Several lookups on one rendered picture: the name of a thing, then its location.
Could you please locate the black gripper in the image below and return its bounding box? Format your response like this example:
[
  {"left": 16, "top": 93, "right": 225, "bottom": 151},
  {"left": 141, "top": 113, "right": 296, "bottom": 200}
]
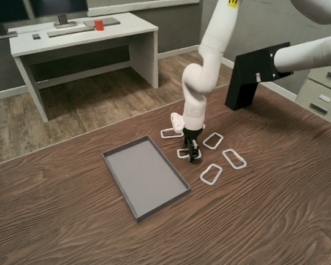
[{"left": 183, "top": 127, "right": 203, "bottom": 161}]

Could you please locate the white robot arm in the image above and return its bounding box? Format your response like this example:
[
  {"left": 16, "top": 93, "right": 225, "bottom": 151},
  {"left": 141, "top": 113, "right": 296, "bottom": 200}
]
[{"left": 171, "top": 0, "right": 331, "bottom": 133}]

